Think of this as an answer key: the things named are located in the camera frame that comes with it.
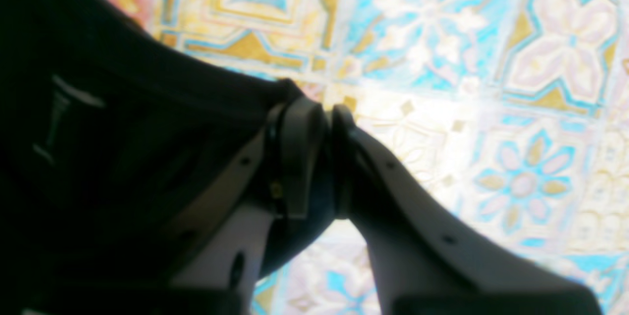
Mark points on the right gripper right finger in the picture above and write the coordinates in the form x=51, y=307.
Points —
x=426, y=261

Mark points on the patterned tablecloth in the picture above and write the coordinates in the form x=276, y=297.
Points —
x=512, y=113

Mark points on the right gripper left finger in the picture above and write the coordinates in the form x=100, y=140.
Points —
x=221, y=236

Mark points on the black T-shirt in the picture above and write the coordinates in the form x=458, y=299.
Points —
x=105, y=135

